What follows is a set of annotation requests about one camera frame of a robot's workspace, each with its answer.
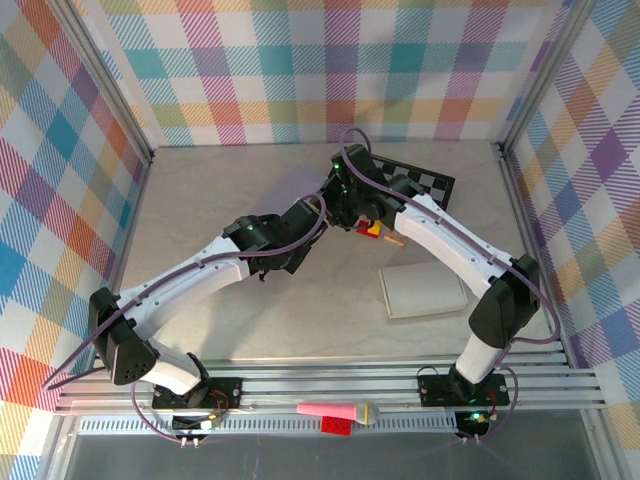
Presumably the purple paper box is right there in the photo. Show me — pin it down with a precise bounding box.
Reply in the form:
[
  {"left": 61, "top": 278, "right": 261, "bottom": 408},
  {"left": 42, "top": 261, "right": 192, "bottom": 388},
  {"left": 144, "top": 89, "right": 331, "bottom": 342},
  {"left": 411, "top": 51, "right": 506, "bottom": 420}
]
[{"left": 257, "top": 166, "right": 331, "bottom": 226}]

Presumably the white paper box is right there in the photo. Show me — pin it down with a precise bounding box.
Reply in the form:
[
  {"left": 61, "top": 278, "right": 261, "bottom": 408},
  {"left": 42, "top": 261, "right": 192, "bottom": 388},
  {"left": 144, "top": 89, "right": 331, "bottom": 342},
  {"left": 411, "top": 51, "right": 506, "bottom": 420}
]
[{"left": 378, "top": 259, "right": 470, "bottom": 320}]

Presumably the black folding chessboard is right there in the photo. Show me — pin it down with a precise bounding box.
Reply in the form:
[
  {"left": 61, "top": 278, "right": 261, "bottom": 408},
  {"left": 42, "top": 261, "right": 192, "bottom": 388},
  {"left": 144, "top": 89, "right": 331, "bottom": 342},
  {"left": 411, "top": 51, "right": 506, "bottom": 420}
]
[{"left": 369, "top": 153, "right": 457, "bottom": 204}]

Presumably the pink toy microphone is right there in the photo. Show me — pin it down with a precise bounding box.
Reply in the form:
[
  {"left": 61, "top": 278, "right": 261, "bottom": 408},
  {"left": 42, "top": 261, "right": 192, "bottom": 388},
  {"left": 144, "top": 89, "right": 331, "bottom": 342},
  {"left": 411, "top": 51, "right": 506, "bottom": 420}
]
[{"left": 296, "top": 399, "right": 381, "bottom": 427}]

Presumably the flat red building plate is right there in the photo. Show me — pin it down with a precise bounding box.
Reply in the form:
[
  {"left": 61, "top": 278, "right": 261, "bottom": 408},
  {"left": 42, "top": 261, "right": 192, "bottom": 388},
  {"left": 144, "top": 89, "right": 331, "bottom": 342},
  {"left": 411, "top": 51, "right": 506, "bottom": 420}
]
[{"left": 320, "top": 415, "right": 354, "bottom": 438}]

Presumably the left controller board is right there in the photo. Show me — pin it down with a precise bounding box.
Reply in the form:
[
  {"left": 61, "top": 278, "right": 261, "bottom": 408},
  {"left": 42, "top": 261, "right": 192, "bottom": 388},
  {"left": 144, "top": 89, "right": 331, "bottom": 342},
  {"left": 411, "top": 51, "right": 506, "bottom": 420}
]
[{"left": 172, "top": 412, "right": 221, "bottom": 435}]

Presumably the controller board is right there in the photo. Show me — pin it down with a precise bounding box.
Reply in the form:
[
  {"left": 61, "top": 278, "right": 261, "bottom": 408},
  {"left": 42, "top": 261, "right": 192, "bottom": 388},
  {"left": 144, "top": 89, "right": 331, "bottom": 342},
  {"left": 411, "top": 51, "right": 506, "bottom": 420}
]
[
  {"left": 172, "top": 412, "right": 221, "bottom": 435},
  {"left": 453, "top": 409, "right": 490, "bottom": 437}
]

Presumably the right controller board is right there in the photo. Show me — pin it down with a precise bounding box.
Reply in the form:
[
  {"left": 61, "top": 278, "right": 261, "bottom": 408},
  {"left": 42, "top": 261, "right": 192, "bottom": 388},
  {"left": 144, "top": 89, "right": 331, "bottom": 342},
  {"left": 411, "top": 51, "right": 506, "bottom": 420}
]
[{"left": 453, "top": 409, "right": 490, "bottom": 437}]

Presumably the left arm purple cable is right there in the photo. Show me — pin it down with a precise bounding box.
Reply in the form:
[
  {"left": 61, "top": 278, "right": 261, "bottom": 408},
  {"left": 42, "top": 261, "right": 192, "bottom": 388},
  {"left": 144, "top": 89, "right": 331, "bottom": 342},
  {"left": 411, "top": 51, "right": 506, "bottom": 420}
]
[{"left": 43, "top": 192, "right": 331, "bottom": 446}]

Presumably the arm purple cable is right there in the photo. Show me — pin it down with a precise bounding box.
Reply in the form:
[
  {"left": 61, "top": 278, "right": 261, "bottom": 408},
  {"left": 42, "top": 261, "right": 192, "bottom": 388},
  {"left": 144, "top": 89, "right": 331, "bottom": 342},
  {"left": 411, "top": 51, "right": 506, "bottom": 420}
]
[
  {"left": 339, "top": 128, "right": 560, "bottom": 444},
  {"left": 43, "top": 192, "right": 331, "bottom": 446}
]

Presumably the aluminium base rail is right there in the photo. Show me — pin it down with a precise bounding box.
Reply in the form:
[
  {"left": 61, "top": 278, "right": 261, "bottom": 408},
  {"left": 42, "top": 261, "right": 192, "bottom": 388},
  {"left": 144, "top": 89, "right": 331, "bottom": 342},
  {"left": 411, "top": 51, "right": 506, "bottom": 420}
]
[{"left": 54, "top": 352, "right": 606, "bottom": 416}]

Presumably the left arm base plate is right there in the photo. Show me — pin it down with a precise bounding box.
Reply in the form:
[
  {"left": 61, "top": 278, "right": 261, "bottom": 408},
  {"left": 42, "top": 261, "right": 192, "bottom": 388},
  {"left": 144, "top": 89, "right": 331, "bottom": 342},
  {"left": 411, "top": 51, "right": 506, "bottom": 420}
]
[{"left": 152, "top": 377, "right": 244, "bottom": 410}]

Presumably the white slotted cable duct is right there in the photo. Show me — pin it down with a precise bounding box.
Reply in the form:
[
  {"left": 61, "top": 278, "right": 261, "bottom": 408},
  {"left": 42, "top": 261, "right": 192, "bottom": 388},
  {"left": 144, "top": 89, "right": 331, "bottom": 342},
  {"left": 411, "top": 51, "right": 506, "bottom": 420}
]
[{"left": 79, "top": 415, "right": 494, "bottom": 436}]

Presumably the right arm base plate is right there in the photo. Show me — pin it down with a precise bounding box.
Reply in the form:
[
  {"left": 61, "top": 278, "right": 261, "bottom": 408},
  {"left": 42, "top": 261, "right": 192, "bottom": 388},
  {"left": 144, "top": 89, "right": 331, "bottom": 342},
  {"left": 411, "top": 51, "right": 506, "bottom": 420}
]
[{"left": 417, "top": 372, "right": 511, "bottom": 407}]

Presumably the right aluminium frame post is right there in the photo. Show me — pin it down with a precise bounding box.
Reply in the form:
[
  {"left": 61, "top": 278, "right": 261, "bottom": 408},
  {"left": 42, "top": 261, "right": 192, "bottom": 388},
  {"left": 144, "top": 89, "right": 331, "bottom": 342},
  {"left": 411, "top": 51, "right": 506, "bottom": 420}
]
[{"left": 494, "top": 0, "right": 599, "bottom": 159}]

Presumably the aluminium frame post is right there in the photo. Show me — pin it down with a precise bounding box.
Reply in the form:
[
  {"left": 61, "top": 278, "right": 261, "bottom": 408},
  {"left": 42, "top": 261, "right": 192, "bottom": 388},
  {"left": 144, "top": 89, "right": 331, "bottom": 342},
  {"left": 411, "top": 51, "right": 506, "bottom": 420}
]
[
  {"left": 49, "top": 0, "right": 156, "bottom": 166},
  {"left": 494, "top": 0, "right": 599, "bottom": 159}
]

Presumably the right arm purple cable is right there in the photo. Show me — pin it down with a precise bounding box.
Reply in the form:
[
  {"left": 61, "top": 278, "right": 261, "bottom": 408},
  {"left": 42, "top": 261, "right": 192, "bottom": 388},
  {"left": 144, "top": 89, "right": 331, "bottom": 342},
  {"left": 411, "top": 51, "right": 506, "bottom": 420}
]
[{"left": 339, "top": 128, "right": 560, "bottom": 444}]

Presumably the left aluminium frame post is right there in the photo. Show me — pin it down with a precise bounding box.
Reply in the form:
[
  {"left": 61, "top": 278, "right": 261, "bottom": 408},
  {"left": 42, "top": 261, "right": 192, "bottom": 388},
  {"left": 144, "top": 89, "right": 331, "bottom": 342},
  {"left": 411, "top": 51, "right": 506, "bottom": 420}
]
[{"left": 49, "top": 0, "right": 156, "bottom": 166}]

